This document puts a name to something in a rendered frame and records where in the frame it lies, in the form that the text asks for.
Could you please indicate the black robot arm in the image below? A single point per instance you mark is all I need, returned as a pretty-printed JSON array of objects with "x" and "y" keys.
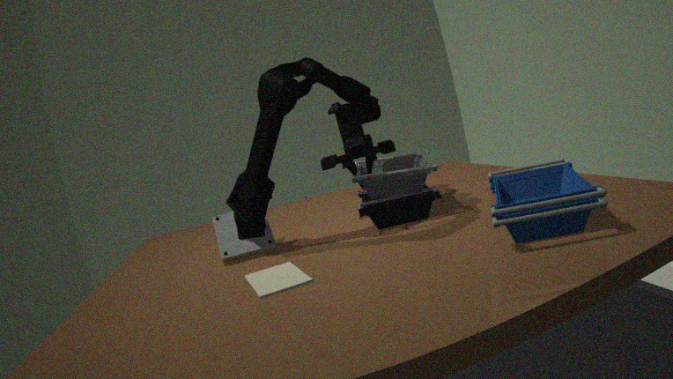
[{"x": 278, "y": 93}]

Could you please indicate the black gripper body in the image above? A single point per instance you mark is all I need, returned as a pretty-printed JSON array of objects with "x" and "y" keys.
[{"x": 383, "y": 147}]

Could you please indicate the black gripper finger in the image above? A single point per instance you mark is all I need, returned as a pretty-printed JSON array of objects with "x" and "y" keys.
[
  {"x": 369, "y": 165},
  {"x": 354, "y": 171}
]

